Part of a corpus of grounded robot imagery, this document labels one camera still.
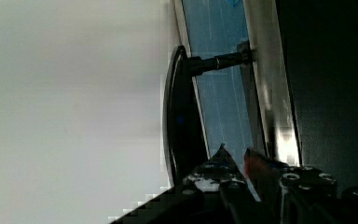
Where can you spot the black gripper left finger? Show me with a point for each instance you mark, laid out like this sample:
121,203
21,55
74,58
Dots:
219,169

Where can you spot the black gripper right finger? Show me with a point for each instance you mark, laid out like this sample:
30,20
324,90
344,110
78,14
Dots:
264,174

